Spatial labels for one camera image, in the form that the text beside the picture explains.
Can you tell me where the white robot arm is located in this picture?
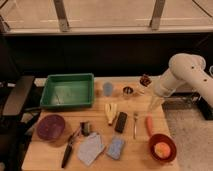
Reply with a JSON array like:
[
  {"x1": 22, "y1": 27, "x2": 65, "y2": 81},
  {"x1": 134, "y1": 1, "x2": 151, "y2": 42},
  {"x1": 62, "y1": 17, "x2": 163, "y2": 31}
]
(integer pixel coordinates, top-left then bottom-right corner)
[{"x1": 147, "y1": 53, "x2": 213, "y2": 113}]

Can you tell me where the blue plastic cup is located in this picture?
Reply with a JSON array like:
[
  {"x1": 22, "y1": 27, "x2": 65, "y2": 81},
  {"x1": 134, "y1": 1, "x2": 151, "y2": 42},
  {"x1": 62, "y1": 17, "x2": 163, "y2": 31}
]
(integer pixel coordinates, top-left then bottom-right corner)
[{"x1": 103, "y1": 82, "x2": 113, "y2": 97}]

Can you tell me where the metal fork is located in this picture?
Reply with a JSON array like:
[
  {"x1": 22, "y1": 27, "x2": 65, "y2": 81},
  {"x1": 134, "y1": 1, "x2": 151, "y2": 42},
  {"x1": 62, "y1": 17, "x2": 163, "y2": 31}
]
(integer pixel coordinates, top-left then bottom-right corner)
[{"x1": 133, "y1": 113, "x2": 138, "y2": 139}]

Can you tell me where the red bowl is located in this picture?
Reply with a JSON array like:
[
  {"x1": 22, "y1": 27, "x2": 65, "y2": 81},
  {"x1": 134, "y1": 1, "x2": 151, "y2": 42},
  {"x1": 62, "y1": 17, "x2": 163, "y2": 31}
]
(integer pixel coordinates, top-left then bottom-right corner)
[{"x1": 148, "y1": 134, "x2": 177, "y2": 164}]

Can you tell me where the black rectangular block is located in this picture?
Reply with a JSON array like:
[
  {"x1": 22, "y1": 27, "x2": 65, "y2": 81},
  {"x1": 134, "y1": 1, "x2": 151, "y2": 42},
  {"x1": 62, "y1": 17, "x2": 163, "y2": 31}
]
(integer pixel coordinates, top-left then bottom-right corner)
[{"x1": 115, "y1": 112, "x2": 127, "y2": 133}]

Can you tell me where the orange fruit in bowl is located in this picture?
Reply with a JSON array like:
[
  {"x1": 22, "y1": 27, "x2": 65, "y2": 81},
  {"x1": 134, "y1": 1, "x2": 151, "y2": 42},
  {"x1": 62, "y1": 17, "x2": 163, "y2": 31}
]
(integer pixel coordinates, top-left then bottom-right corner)
[{"x1": 154, "y1": 142, "x2": 171, "y2": 159}]

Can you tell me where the blue sponge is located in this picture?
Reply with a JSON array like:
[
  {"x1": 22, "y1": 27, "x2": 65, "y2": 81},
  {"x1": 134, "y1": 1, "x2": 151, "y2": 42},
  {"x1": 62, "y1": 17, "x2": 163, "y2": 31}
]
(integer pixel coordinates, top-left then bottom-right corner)
[{"x1": 106, "y1": 136, "x2": 125, "y2": 160}]

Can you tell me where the small dark metal can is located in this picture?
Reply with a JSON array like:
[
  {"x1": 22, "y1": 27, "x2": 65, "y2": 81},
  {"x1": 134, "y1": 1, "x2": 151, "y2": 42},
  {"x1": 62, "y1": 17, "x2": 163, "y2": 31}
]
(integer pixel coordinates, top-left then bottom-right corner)
[{"x1": 80, "y1": 121, "x2": 91, "y2": 136}]

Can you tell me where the grey blue cloth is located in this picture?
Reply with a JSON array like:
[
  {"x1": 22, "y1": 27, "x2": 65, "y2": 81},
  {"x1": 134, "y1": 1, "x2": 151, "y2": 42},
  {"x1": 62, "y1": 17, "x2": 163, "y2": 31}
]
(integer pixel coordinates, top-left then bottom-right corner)
[{"x1": 77, "y1": 132, "x2": 105, "y2": 166}]

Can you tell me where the green plastic tray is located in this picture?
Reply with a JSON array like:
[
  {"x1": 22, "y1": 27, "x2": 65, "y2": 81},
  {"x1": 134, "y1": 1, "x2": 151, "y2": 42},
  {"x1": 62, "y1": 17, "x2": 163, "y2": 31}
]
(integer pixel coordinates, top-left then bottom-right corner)
[{"x1": 40, "y1": 73, "x2": 94, "y2": 110}]

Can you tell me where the purple round plate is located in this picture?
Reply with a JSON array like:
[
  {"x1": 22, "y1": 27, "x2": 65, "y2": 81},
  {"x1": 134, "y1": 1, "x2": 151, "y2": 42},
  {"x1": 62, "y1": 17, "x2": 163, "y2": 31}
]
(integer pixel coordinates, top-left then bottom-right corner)
[{"x1": 36, "y1": 114, "x2": 65, "y2": 141}]

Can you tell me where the black chair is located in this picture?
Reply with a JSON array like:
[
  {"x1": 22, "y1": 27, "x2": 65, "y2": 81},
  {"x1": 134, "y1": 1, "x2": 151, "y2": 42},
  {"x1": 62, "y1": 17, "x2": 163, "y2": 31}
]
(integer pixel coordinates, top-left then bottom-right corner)
[{"x1": 0, "y1": 76, "x2": 35, "y2": 171}]

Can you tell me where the black handled knife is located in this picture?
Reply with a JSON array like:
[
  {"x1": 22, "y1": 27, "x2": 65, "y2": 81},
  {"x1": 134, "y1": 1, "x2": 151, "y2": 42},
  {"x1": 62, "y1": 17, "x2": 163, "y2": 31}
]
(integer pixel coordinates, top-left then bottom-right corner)
[{"x1": 61, "y1": 127, "x2": 81, "y2": 168}]

